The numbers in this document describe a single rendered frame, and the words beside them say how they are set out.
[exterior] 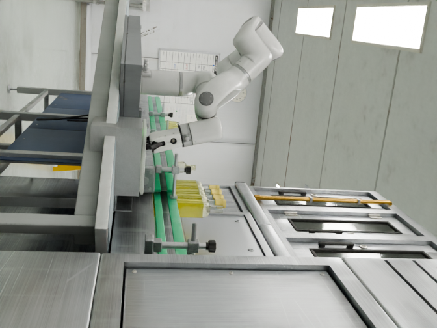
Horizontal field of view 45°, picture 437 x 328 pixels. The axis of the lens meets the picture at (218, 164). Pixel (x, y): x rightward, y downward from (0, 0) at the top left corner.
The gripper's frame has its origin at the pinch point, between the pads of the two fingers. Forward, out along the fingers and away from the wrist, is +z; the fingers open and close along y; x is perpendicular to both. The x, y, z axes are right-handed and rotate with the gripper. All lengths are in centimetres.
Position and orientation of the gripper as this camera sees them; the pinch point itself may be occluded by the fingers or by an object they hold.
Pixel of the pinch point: (134, 145)
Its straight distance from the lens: 169.8
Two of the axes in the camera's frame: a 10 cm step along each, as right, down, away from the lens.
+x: -1.7, -9.4, -3.1
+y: -1.5, -2.8, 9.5
